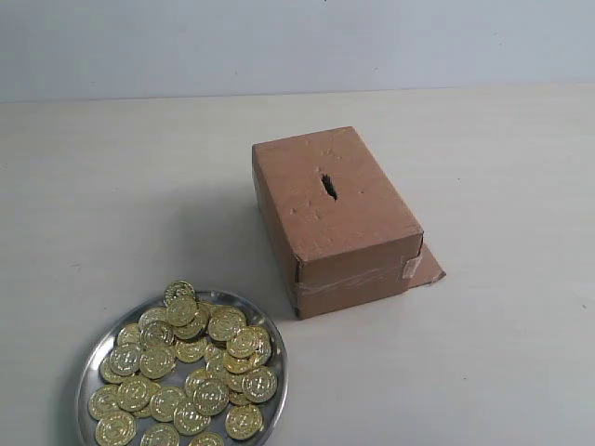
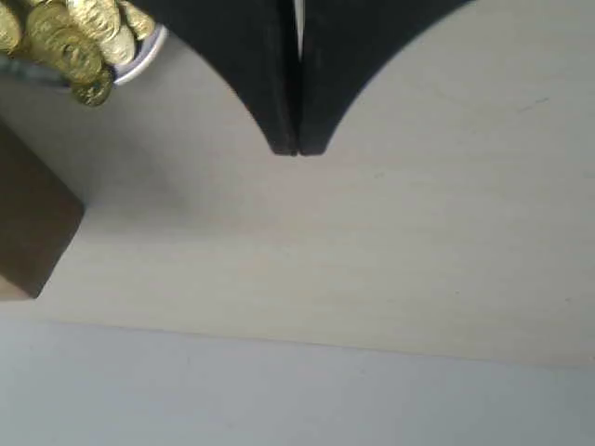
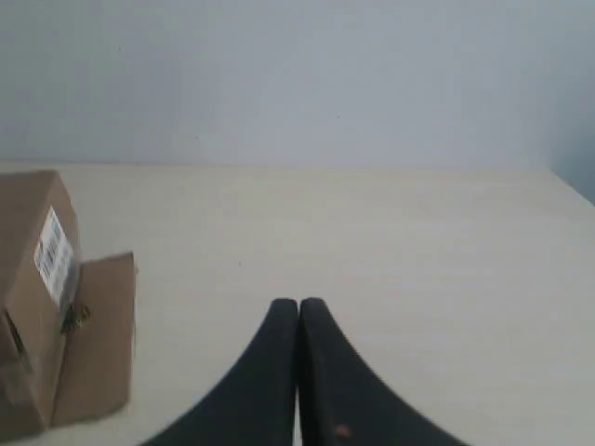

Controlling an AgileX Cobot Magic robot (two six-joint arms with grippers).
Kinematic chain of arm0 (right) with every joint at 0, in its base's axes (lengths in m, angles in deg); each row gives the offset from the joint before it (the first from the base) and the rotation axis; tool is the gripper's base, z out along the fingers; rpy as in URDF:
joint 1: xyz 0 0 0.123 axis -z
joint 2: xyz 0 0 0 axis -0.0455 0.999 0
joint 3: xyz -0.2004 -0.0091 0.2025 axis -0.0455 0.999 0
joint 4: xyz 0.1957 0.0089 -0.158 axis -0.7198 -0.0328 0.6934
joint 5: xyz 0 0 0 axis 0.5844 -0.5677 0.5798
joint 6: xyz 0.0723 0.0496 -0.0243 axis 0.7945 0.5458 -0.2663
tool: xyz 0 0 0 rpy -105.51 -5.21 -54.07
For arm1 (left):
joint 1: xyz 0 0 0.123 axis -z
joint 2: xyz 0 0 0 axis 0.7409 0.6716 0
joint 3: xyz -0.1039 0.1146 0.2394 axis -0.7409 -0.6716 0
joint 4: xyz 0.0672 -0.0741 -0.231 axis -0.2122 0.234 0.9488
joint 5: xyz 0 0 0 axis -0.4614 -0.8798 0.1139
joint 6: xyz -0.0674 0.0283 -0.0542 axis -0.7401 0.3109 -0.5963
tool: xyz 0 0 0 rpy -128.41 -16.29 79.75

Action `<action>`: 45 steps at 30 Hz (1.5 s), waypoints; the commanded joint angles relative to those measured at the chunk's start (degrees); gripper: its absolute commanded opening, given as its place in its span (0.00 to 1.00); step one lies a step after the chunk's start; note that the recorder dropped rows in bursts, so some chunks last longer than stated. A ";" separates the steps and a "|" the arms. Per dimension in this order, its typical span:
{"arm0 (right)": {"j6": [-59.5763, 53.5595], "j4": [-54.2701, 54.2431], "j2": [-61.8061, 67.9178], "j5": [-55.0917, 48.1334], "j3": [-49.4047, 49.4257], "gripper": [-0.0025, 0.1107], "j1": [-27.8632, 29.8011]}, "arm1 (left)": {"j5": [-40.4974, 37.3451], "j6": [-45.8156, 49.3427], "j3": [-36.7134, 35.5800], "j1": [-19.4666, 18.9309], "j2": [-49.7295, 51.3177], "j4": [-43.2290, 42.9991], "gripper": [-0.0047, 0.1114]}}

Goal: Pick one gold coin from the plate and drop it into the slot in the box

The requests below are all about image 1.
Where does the gold metal button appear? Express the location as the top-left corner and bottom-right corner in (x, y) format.
(166, 297), (197, 327)

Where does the gold coin left side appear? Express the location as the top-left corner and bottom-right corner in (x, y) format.
(109, 344), (142, 376)

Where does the gold coin right centre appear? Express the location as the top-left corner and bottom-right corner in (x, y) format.
(207, 308), (246, 342)

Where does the gold coin lower left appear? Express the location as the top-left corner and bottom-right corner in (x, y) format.
(87, 385), (120, 420)

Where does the brown cardboard slotted box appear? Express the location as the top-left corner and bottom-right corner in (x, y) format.
(252, 126), (445, 320)

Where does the gold coin on plate rim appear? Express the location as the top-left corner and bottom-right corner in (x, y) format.
(164, 280), (195, 306)

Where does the gold coin bottom right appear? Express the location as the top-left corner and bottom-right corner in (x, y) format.
(225, 404), (264, 440)

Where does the round steel plate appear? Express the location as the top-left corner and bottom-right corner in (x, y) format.
(73, 290), (289, 445)

